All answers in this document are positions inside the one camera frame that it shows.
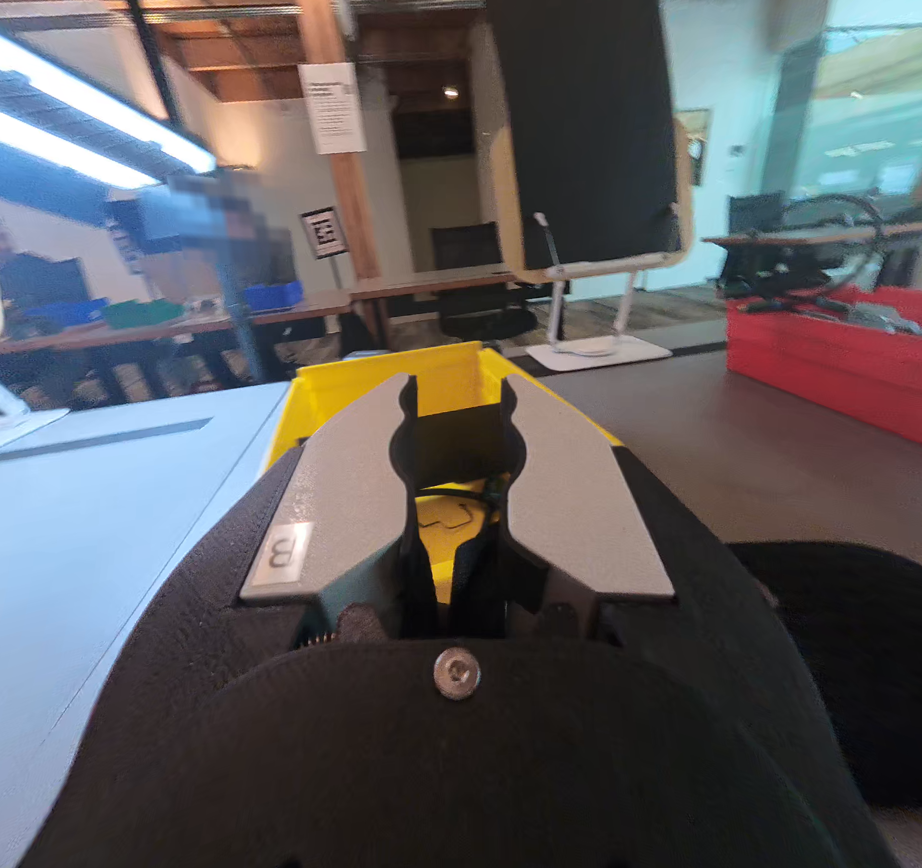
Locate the long wooden table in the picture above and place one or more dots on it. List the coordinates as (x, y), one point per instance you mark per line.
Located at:
(216, 320)

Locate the yellow plastic bin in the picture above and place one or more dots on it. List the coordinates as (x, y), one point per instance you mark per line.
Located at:
(454, 378)

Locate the green plastic bin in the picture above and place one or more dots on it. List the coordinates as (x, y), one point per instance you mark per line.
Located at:
(144, 313)

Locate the black foam wrist pad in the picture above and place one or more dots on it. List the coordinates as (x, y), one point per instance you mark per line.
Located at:
(850, 666)

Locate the black mesh desk chair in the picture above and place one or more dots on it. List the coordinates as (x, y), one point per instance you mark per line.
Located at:
(468, 248)
(756, 212)

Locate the fiducial marker sign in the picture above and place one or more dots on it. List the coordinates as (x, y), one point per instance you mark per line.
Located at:
(324, 230)

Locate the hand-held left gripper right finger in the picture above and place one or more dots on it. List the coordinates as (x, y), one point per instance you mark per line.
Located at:
(576, 508)

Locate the led light panel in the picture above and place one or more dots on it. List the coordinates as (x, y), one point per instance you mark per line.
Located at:
(72, 81)

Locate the blue plastic bin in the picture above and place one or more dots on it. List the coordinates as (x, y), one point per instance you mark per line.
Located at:
(274, 295)
(65, 313)

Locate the white paper notice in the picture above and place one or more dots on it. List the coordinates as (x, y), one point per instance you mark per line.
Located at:
(331, 108)

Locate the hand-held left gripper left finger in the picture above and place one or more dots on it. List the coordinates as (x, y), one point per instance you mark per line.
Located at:
(346, 493)

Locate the brown-topped office desk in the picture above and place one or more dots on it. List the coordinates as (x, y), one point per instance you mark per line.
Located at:
(792, 237)
(432, 281)

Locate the red plastic bin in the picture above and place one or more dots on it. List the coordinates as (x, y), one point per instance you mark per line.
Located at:
(814, 385)

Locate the wood-framed black panel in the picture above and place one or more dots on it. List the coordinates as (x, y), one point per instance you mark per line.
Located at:
(590, 126)

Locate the white panel stand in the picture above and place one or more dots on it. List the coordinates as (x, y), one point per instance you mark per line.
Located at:
(612, 353)

